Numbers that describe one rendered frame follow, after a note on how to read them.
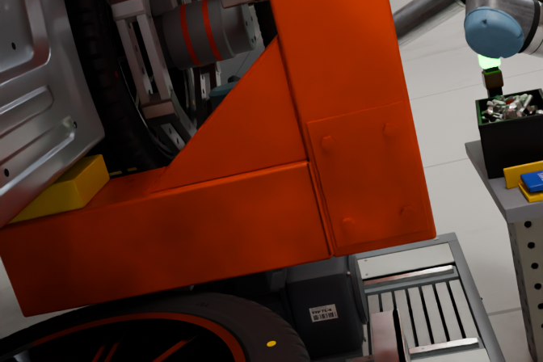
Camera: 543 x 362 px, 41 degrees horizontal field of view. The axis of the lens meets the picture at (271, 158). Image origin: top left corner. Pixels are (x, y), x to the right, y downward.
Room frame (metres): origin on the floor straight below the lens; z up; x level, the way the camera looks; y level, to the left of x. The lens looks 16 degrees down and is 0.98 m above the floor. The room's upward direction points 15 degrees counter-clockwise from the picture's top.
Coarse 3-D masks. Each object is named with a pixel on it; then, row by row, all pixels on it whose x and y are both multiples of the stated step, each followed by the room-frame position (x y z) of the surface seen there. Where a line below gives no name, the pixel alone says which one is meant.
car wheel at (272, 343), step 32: (64, 320) 1.08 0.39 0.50; (96, 320) 1.05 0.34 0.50; (128, 320) 1.02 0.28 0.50; (160, 320) 1.00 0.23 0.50; (192, 320) 0.97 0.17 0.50; (224, 320) 0.94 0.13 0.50; (256, 320) 0.91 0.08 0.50; (0, 352) 1.02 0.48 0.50; (32, 352) 1.02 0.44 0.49; (64, 352) 1.03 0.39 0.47; (96, 352) 1.03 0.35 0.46; (128, 352) 1.03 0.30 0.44; (160, 352) 1.01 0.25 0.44; (192, 352) 0.94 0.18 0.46; (224, 352) 0.90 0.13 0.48; (256, 352) 0.83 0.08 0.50; (288, 352) 0.81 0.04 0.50
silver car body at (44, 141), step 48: (0, 0) 1.10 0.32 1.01; (48, 0) 1.20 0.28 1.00; (0, 48) 1.05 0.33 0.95; (48, 48) 1.15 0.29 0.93; (0, 96) 0.95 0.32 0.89; (48, 96) 1.08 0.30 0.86; (0, 144) 0.91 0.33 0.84; (48, 144) 1.04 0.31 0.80; (96, 144) 1.21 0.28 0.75; (0, 192) 0.87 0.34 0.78
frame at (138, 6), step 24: (120, 0) 1.38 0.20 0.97; (144, 0) 1.37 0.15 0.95; (192, 0) 1.86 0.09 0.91; (120, 24) 1.37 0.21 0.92; (144, 24) 1.37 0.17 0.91; (144, 72) 1.40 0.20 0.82; (216, 72) 1.84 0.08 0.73; (144, 96) 1.37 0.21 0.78; (168, 96) 1.37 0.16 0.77; (168, 120) 1.39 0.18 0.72; (168, 144) 1.45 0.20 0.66
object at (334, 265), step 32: (352, 256) 1.30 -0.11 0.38; (192, 288) 1.34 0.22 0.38; (224, 288) 1.25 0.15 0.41; (256, 288) 1.26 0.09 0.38; (288, 288) 1.22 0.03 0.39; (320, 288) 1.20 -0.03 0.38; (352, 288) 1.22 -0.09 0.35; (288, 320) 1.23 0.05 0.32; (320, 320) 1.21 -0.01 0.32; (352, 320) 1.20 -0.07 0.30; (320, 352) 1.21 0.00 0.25; (352, 352) 1.21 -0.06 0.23
